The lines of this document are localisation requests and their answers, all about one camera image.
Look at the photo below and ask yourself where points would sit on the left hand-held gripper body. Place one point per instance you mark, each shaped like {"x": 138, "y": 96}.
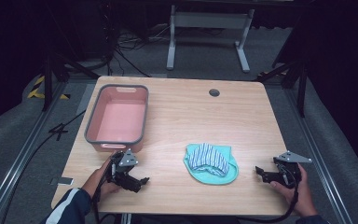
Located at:
{"x": 125, "y": 161}

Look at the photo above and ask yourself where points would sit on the aluminium floor rail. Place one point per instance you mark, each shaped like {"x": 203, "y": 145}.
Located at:
{"x": 15, "y": 165}
{"x": 318, "y": 161}

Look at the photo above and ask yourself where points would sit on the person's right hand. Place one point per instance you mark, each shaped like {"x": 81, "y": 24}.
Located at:
{"x": 298, "y": 196}

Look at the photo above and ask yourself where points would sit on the person's left hand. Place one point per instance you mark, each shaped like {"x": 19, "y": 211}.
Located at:
{"x": 98, "y": 182}

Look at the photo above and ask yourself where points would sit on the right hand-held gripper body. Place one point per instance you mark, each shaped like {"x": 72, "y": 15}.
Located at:
{"x": 287, "y": 170}

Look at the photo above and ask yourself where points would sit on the black tripod stand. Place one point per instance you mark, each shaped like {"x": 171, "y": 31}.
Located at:
{"x": 301, "y": 84}
{"x": 48, "y": 77}

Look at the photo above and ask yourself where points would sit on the white metal stand frame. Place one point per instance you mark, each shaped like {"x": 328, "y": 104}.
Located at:
{"x": 209, "y": 20}

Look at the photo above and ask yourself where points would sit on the pink basin with grey rim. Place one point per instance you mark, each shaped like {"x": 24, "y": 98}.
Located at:
{"x": 119, "y": 119}

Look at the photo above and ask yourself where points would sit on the teal and striped cloth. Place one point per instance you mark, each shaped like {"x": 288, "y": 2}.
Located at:
{"x": 209, "y": 163}

